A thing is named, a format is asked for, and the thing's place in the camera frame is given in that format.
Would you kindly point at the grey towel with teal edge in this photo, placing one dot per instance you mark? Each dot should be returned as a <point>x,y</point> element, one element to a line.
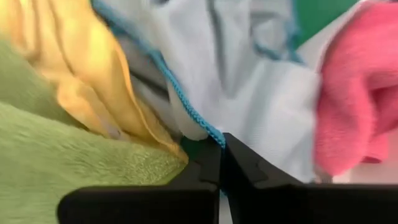
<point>248,109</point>

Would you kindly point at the pink microfiber towel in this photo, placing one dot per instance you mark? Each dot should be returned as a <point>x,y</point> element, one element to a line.
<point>351,93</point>

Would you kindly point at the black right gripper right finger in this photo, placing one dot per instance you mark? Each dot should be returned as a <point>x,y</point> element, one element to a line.
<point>295,205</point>

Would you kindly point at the white plastic basket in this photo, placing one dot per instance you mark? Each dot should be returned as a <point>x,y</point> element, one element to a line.
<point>373,175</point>

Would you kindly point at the yellow microfiber towel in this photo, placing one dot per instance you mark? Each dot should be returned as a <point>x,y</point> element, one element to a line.
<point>87,62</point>

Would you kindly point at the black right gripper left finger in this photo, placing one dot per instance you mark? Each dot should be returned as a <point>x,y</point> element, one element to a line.
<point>140,205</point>

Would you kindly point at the lime green microfiber towel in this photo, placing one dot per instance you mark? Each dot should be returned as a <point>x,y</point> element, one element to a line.
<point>62,171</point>

